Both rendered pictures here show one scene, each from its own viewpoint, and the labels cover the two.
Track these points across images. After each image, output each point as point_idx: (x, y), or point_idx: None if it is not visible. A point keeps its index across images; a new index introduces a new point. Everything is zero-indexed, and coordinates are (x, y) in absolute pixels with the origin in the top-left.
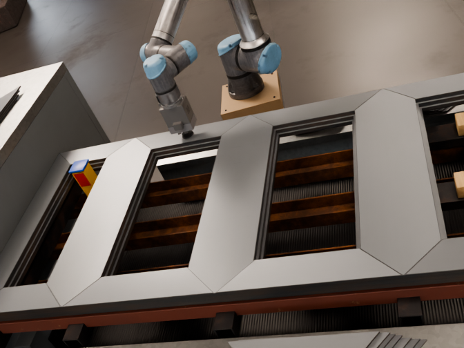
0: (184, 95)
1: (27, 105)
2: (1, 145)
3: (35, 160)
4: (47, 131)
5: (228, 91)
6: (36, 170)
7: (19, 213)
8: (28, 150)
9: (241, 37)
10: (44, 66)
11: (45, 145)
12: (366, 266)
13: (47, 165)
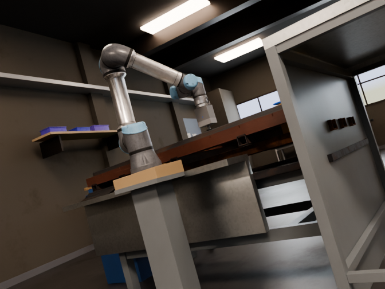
0: (194, 109)
1: (297, 48)
2: (311, 55)
3: (314, 83)
4: (302, 76)
5: (159, 159)
6: (317, 89)
7: (330, 96)
8: (310, 73)
9: (134, 118)
10: (285, 28)
11: (307, 82)
12: None
13: (315, 95)
